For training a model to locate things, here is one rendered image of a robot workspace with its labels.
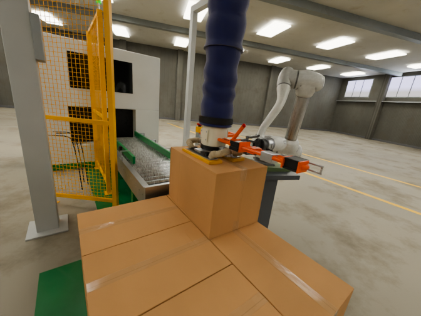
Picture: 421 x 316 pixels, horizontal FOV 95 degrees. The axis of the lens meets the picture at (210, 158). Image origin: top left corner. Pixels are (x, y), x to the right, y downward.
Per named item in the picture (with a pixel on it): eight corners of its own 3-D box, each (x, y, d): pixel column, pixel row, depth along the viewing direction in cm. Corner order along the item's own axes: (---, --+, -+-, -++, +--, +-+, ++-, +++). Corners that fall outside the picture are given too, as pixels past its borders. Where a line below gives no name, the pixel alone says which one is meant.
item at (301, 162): (279, 167, 86) (282, 156, 84) (289, 165, 90) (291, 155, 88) (297, 173, 79) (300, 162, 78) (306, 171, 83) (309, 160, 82)
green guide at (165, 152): (134, 135, 362) (134, 130, 360) (140, 135, 369) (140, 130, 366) (171, 160, 241) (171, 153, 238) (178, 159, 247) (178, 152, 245)
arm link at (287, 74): (277, 80, 140) (297, 82, 137) (280, 61, 146) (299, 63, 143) (274, 92, 152) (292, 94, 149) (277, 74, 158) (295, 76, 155)
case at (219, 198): (168, 194, 157) (170, 147, 146) (209, 187, 179) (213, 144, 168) (208, 239, 110) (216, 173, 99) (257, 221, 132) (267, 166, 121)
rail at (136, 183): (100, 144, 333) (99, 133, 328) (103, 144, 336) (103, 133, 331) (143, 209, 158) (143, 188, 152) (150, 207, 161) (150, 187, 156)
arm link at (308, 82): (274, 152, 192) (297, 156, 187) (274, 161, 179) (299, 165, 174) (296, 68, 149) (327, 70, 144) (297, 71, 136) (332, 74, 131)
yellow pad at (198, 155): (181, 150, 138) (182, 143, 137) (193, 149, 144) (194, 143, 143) (208, 165, 112) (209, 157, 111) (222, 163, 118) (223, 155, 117)
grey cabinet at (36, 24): (37, 61, 157) (32, 19, 148) (46, 63, 160) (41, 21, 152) (35, 59, 142) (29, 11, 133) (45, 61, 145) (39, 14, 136)
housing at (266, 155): (259, 159, 96) (260, 150, 95) (267, 158, 100) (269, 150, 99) (270, 163, 91) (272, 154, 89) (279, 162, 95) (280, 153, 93)
